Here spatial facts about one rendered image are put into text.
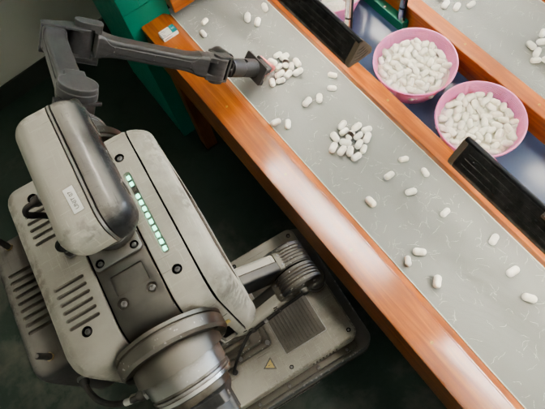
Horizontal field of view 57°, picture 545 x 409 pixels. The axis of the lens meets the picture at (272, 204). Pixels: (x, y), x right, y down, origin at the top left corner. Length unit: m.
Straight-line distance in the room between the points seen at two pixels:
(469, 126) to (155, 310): 1.19
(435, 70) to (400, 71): 0.11
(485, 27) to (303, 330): 1.15
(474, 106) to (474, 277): 0.54
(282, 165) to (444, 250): 0.52
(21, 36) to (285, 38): 1.50
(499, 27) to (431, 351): 1.08
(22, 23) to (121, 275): 2.22
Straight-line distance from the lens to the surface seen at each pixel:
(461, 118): 1.69
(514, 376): 1.45
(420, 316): 1.39
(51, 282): 0.78
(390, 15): 1.92
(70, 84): 1.06
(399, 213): 1.49
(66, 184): 0.59
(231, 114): 1.64
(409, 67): 1.75
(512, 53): 1.85
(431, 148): 1.57
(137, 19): 1.93
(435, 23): 1.84
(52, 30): 1.39
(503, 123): 1.71
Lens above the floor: 2.11
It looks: 66 degrees down
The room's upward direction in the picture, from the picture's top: 16 degrees counter-clockwise
